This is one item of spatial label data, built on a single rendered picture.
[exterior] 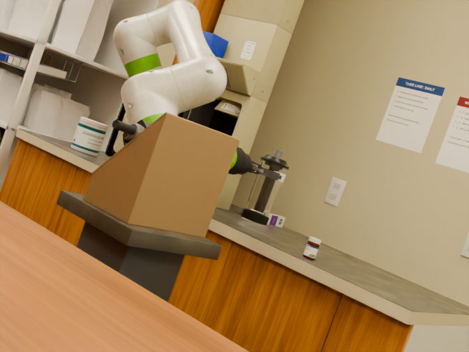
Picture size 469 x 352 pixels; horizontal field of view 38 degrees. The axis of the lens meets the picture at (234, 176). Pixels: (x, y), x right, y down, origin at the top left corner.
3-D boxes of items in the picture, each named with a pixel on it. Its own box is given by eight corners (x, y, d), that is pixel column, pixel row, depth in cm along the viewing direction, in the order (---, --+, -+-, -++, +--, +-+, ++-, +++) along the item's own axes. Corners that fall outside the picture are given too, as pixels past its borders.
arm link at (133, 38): (143, 8, 215) (146, 14, 227) (105, 22, 215) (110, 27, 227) (164, 64, 217) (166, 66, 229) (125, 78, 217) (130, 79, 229)
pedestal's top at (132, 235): (126, 246, 160) (132, 229, 159) (56, 203, 181) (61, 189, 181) (218, 260, 183) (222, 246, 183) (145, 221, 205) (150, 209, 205)
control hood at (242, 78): (196, 79, 295) (204, 57, 295) (252, 96, 275) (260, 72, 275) (178, 71, 286) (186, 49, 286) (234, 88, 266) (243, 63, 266)
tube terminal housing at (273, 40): (196, 192, 317) (253, 33, 313) (248, 214, 297) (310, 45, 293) (159, 182, 297) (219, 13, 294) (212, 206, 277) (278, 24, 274)
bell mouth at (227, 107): (230, 116, 304) (234, 104, 304) (260, 126, 293) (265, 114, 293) (205, 106, 291) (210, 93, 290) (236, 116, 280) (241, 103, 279)
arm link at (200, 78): (223, 62, 181) (190, -13, 222) (165, 83, 181) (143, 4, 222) (236, 102, 189) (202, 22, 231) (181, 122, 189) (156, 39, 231)
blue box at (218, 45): (204, 57, 293) (212, 38, 293) (221, 62, 287) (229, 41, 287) (190, 49, 285) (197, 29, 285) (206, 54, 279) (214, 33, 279)
